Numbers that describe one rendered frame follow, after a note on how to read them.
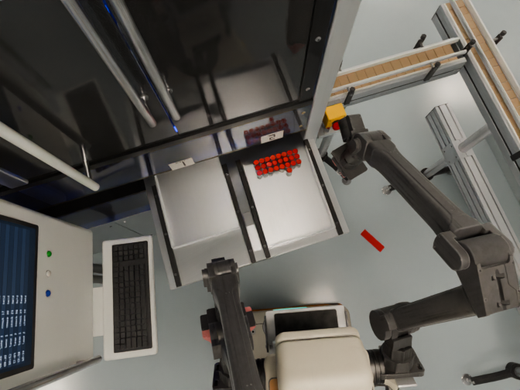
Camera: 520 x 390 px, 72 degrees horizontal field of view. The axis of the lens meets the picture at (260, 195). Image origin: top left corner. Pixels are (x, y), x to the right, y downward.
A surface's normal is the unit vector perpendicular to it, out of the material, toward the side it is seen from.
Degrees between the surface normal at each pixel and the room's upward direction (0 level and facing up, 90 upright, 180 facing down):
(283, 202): 0
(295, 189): 0
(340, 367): 43
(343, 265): 0
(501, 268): 17
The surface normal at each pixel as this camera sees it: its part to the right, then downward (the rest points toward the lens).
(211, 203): -0.02, -0.25
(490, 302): 0.21, -0.07
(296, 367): -0.07, -0.84
